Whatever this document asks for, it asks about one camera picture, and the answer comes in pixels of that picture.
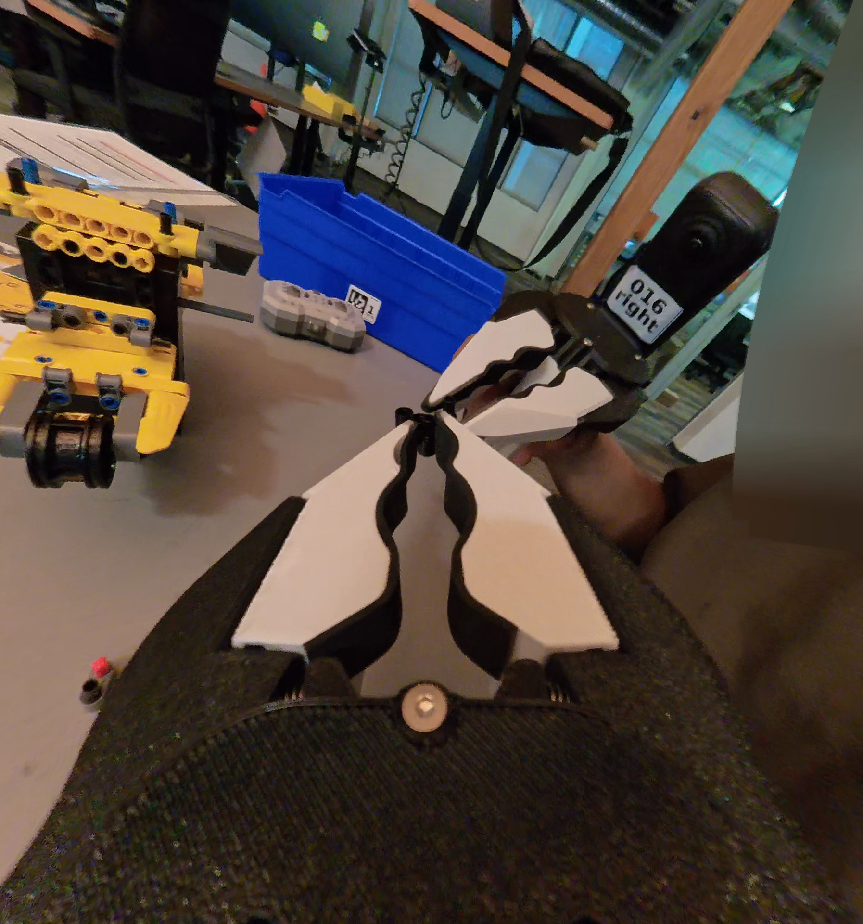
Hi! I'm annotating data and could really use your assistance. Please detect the yellow building block vehicle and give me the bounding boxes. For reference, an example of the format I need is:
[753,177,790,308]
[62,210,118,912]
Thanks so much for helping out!
[0,157,265,490]

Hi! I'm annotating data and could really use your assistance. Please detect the blue plastic bin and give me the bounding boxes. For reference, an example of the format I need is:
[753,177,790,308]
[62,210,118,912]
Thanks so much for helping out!
[257,172,508,375]

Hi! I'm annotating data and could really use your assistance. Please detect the dark grey axle rod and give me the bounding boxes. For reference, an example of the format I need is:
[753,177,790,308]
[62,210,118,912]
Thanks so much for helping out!
[178,298,254,323]

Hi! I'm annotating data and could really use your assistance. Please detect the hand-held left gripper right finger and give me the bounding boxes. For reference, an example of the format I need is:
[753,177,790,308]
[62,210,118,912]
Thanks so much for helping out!
[435,417,620,683]

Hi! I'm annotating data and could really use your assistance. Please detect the white coded tag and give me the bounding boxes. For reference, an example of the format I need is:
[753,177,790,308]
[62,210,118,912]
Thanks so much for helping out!
[345,283,383,327]

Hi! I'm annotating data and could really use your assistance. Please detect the person's right hand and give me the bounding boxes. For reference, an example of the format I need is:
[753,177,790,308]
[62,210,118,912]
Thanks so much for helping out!
[511,426,667,557]

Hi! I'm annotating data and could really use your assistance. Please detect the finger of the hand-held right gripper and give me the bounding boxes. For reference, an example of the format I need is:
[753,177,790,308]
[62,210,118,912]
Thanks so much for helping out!
[424,309,557,414]
[457,357,614,443]

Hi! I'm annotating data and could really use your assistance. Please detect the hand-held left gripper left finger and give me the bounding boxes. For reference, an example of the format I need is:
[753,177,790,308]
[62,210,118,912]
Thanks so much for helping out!
[231,422,412,680]

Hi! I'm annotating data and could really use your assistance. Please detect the coiled black cable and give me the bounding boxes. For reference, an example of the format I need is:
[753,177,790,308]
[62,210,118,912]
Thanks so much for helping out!
[387,68,432,192]

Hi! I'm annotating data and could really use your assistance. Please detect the small black connector piece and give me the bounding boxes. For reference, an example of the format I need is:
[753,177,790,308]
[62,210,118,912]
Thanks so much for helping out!
[394,406,440,457]

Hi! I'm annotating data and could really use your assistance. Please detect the wood top desk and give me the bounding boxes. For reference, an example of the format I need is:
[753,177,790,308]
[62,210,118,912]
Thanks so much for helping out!
[211,68,389,196]
[406,0,616,250]

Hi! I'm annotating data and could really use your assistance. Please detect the white printed paper sheet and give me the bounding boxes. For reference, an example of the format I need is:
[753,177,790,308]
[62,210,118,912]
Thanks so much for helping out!
[0,121,219,210]

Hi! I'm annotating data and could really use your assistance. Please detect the small red black pin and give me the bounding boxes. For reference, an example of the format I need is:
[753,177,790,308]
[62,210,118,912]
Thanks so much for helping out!
[79,655,115,710]

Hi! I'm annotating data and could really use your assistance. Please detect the black bag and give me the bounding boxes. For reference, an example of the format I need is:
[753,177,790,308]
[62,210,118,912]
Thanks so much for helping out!
[521,36,633,153]

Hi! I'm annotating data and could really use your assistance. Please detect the grey computer monitor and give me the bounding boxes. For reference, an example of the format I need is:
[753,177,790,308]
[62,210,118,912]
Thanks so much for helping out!
[218,0,378,91]

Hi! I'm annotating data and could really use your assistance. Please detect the wooden post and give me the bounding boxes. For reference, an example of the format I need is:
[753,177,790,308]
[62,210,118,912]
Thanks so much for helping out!
[561,0,797,297]

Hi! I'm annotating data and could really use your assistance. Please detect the small yellow box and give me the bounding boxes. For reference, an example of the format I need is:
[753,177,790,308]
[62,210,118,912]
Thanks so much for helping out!
[303,81,360,122]

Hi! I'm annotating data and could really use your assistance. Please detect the grey block remote controller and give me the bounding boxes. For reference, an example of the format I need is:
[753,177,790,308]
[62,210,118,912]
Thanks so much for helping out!
[260,280,369,355]

